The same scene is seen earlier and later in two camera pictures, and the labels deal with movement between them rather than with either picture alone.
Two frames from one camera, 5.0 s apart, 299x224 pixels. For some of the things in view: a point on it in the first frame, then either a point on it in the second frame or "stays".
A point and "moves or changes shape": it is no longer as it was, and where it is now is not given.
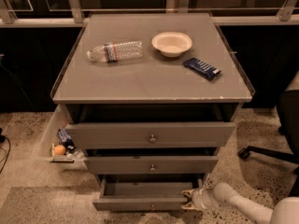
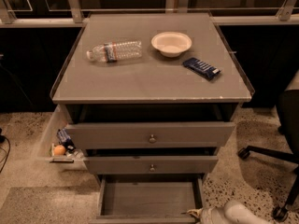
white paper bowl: [172, 44] stays
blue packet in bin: [65, 139] stays
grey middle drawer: [150, 164] stays
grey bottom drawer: [145, 192] moves or changes shape
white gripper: [197, 199] → [209, 216]
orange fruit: [60, 149] stays
